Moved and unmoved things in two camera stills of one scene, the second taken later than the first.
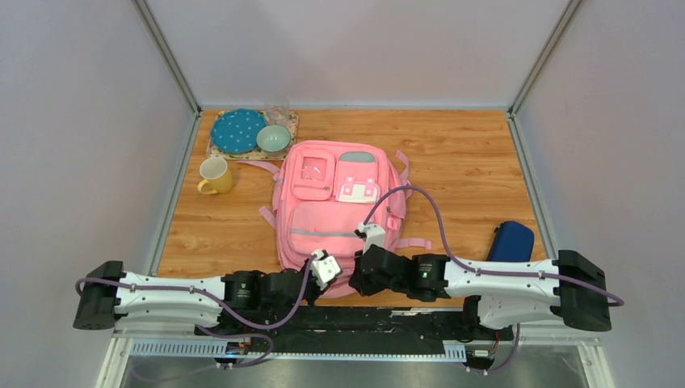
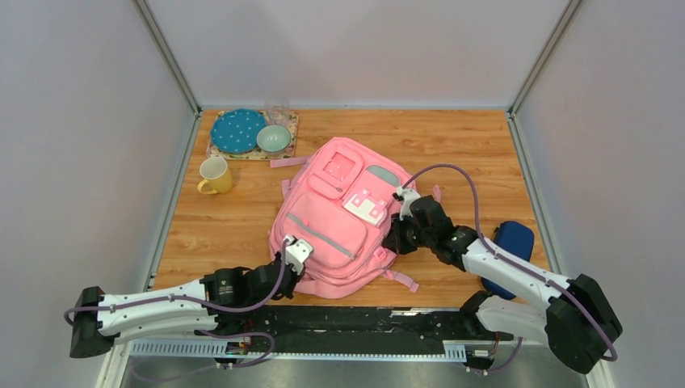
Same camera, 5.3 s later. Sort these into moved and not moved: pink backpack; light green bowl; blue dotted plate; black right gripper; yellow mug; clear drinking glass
Moved: pink backpack; black right gripper
Not moved: blue dotted plate; clear drinking glass; light green bowl; yellow mug
